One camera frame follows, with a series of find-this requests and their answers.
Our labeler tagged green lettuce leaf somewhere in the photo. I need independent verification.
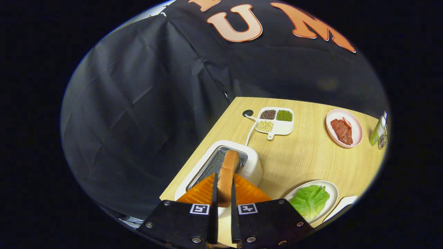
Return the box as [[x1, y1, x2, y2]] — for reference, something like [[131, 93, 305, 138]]
[[289, 185, 330, 222]]

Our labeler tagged white divided tray of beans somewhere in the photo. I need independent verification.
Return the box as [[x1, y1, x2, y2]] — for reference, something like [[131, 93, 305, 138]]
[[255, 107, 295, 140]]

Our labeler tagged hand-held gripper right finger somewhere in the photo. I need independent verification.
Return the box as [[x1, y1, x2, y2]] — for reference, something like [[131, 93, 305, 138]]
[[230, 175, 314, 249]]

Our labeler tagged metal wire basket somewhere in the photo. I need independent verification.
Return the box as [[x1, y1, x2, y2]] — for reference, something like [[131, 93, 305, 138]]
[[378, 125, 388, 150]]

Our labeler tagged green bottle with white cap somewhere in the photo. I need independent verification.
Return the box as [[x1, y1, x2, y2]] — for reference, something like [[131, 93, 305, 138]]
[[369, 111, 387, 146]]

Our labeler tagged white square plate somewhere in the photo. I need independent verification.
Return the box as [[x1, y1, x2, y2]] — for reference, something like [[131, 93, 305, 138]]
[[322, 195, 358, 223]]

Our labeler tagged white toaster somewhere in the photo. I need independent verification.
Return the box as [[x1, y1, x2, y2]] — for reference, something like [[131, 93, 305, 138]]
[[174, 140, 263, 220]]

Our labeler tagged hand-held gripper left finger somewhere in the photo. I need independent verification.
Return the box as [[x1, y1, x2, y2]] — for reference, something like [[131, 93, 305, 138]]
[[138, 173, 219, 249]]

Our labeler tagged toasted bread slice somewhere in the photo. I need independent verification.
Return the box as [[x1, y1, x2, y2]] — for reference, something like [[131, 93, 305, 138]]
[[217, 150, 241, 208]]

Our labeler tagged white round plate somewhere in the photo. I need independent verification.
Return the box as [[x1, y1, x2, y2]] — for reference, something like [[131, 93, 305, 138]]
[[284, 180, 339, 224]]

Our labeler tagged white toaster cable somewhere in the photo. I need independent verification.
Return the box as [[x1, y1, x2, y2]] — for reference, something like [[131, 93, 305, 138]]
[[245, 115, 258, 146]]

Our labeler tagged pink plate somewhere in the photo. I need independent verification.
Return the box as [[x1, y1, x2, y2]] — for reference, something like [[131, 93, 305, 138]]
[[325, 109, 363, 148]]

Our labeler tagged red meat slice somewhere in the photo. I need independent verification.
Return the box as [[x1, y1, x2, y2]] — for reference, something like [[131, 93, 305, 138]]
[[330, 119, 353, 146]]

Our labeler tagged black backdrop cloth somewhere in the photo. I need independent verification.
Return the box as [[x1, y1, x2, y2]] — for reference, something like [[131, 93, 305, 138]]
[[61, 0, 388, 222]]

